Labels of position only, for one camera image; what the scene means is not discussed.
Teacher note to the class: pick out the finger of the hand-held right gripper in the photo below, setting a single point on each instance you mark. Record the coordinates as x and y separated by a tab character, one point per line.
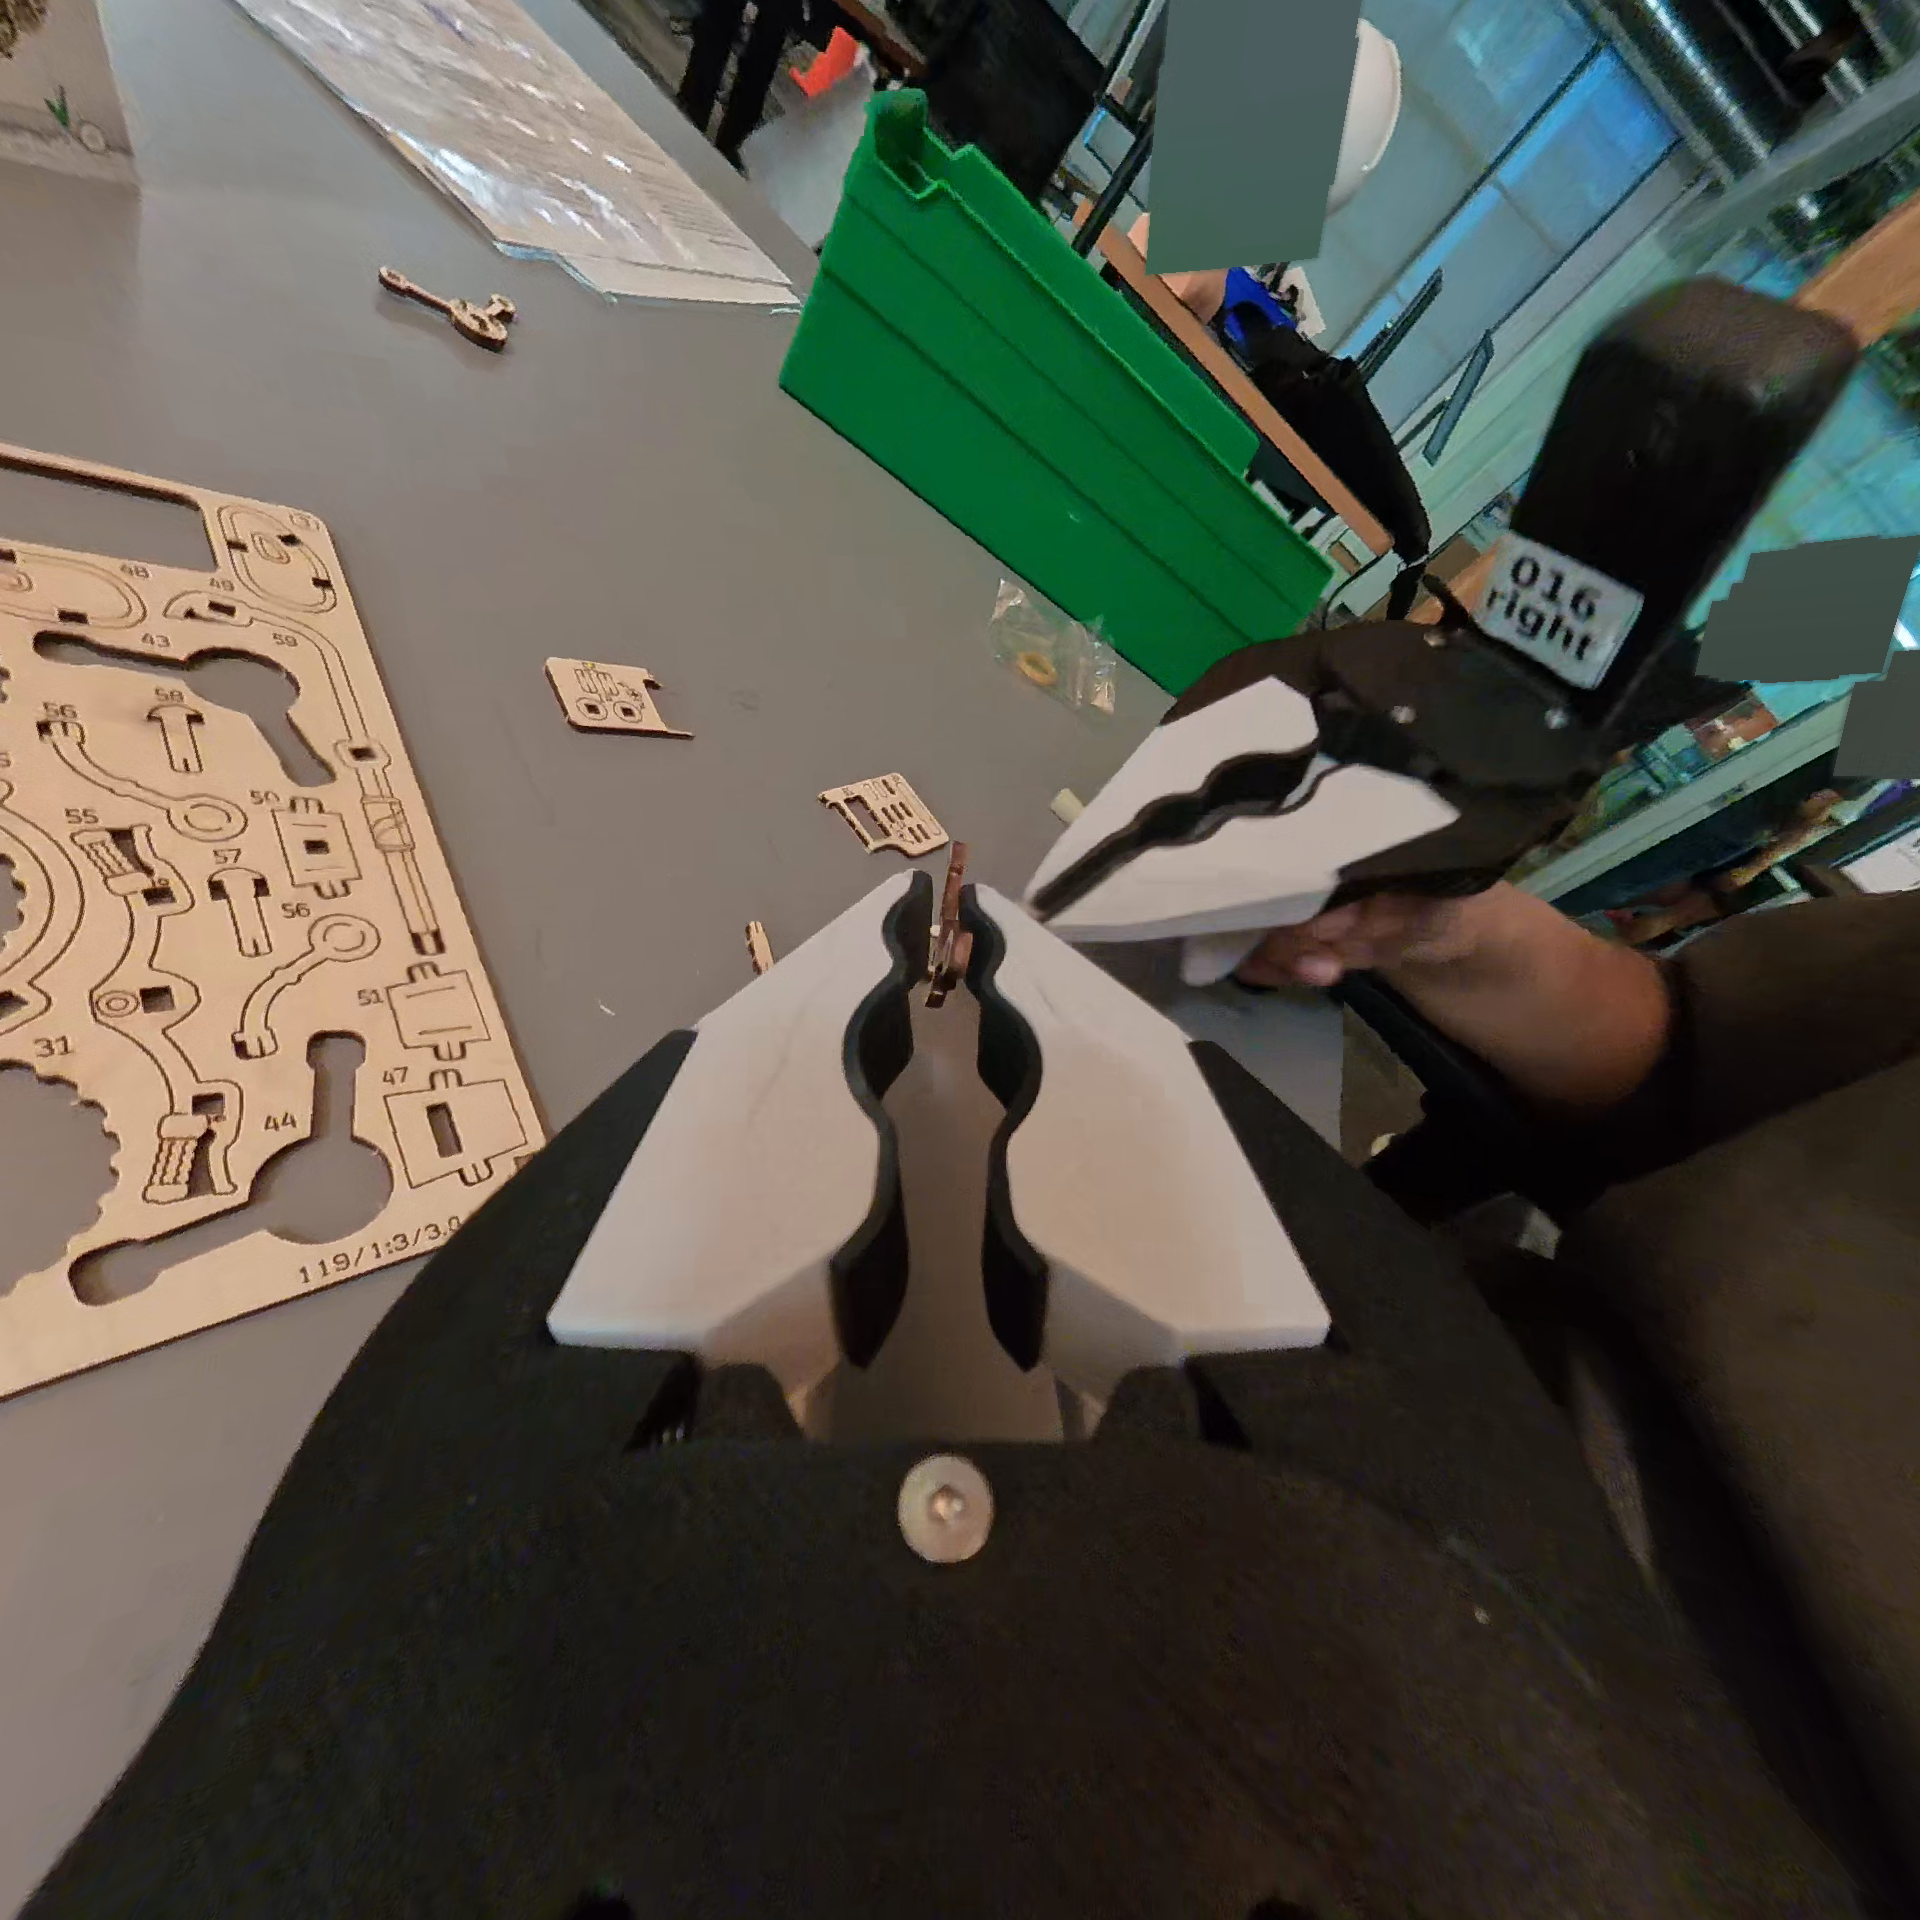
1198	743
1292	863

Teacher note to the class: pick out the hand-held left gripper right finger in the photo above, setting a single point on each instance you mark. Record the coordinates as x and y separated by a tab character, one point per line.
1153	1199

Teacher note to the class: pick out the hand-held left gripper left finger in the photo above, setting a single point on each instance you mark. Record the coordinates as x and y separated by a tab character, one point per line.
718	1199

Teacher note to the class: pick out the wooden crank assembly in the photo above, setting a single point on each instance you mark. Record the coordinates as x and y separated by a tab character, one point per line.
949	923

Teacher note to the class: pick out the person's right forearm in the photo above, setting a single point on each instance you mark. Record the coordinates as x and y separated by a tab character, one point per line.
1591	1003

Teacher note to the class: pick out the grey desk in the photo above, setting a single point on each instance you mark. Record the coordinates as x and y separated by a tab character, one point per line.
674	494

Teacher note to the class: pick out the person's right hand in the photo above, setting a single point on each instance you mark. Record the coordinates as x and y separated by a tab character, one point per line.
1410	937

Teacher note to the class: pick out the small clear plastic bag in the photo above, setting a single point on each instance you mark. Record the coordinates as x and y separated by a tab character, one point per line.
1050	660

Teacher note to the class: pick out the small wooden pin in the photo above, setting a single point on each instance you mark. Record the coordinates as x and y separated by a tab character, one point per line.
761	945

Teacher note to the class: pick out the slotted wooden sheet fragment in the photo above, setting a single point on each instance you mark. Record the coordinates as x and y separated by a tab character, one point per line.
922	817

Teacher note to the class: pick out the black bag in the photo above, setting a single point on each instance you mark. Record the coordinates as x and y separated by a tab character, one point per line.
1336	435

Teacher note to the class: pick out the green plastic bin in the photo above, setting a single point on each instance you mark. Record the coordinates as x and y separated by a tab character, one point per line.
1019	419

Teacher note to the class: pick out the background wooden table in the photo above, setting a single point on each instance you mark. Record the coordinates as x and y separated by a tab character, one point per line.
1198	355

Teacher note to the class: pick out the large wooden puzzle sheet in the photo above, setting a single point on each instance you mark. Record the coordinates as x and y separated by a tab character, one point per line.
284	960

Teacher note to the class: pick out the small wooden sheet fragment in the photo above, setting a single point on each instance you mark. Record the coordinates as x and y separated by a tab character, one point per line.
597	713

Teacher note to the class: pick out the white round lamp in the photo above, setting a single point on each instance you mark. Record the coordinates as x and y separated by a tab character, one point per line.
1368	106

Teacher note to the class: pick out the orange object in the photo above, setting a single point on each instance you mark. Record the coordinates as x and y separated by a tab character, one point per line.
826	62

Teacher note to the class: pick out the wooden key-shaped piece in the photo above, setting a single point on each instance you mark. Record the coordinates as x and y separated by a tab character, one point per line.
482	317

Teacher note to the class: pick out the clear plastic sleeve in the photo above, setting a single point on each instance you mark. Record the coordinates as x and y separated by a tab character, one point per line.
522	135

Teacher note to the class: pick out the printed instruction booklet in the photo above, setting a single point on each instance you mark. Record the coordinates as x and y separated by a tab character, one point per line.
60	88

